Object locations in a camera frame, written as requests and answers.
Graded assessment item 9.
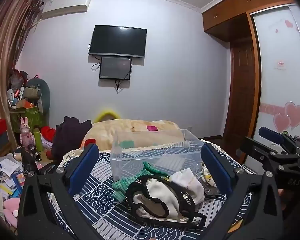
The clear bag of silver items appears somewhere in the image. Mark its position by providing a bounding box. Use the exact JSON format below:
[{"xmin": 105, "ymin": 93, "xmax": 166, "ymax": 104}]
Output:
[{"xmin": 199, "ymin": 163, "xmax": 220, "ymax": 196}]

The white sock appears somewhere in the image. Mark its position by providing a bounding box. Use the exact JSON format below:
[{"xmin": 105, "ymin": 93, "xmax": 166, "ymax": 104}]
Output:
[{"xmin": 168, "ymin": 168, "xmax": 205, "ymax": 205}]

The green knitted cloth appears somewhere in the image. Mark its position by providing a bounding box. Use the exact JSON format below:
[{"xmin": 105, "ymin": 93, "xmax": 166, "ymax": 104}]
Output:
[{"xmin": 111, "ymin": 161, "xmax": 168, "ymax": 203}]

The white black-trimmed cloth bag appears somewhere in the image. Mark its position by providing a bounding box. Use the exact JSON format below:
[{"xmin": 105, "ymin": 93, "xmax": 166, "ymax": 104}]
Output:
[{"xmin": 123, "ymin": 175, "xmax": 206, "ymax": 230}]

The person right hand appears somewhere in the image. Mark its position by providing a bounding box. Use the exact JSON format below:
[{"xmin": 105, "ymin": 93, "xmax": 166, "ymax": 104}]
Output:
[{"xmin": 278, "ymin": 189, "xmax": 286, "ymax": 211}]

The brown wooden door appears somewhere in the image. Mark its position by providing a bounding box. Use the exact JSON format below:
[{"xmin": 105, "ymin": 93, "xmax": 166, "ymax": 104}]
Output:
[{"xmin": 224, "ymin": 38, "xmax": 255, "ymax": 140}]

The pink plush on floor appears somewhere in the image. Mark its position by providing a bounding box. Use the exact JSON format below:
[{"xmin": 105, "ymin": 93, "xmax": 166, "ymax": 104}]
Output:
[{"xmin": 4, "ymin": 198, "xmax": 20, "ymax": 228}]

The green bottle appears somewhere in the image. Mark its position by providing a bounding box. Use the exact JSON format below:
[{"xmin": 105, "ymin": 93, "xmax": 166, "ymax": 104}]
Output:
[{"xmin": 33, "ymin": 128, "xmax": 44, "ymax": 152}]

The pink rabbit figurine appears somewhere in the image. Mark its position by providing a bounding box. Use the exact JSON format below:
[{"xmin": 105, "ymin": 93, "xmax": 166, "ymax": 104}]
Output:
[{"xmin": 20, "ymin": 117, "xmax": 33, "ymax": 147}]

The red plush item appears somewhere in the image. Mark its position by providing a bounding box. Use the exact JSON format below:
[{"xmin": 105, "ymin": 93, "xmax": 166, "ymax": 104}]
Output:
[{"xmin": 40, "ymin": 126, "xmax": 56, "ymax": 142}]

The dark purple garment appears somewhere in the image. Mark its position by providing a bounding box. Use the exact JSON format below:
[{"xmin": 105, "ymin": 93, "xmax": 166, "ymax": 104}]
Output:
[{"xmin": 51, "ymin": 116, "xmax": 93, "ymax": 161}]

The clear plastic storage box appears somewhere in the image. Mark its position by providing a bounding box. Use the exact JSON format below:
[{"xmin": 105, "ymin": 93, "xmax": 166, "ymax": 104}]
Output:
[{"xmin": 109, "ymin": 129, "xmax": 205, "ymax": 181}]

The green cardboard box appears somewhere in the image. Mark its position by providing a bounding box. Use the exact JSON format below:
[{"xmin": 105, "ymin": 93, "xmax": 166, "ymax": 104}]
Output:
[{"xmin": 10, "ymin": 106, "xmax": 46, "ymax": 133}]

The beige patterned blanket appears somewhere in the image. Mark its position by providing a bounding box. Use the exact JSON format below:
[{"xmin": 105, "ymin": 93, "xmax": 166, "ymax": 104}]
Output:
[{"xmin": 81, "ymin": 119, "xmax": 183, "ymax": 151}]

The green dinosaur plush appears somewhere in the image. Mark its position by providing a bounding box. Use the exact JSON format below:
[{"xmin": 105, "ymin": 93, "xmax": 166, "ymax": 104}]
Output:
[{"xmin": 22, "ymin": 78, "xmax": 51, "ymax": 121}]

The wooden wardrobe with sliding door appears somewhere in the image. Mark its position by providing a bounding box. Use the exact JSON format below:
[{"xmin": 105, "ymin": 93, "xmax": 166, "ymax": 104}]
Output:
[{"xmin": 202, "ymin": 0, "xmax": 300, "ymax": 160}]

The white air conditioner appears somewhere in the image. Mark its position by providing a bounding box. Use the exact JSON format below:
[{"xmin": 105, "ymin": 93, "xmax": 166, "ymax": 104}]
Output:
[{"xmin": 42, "ymin": 0, "xmax": 91, "ymax": 19}]

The yellow plush ring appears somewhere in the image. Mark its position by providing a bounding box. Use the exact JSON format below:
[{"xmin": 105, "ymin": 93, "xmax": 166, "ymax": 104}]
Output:
[{"xmin": 93, "ymin": 107, "xmax": 122, "ymax": 124}]

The small black wall monitor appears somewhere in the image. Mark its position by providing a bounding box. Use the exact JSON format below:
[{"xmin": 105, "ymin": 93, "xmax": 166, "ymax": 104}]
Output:
[{"xmin": 99, "ymin": 56, "xmax": 132, "ymax": 80}]

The large black wall television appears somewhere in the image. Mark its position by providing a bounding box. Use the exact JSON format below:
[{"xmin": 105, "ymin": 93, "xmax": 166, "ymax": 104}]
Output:
[{"xmin": 89, "ymin": 25, "xmax": 147, "ymax": 58}]

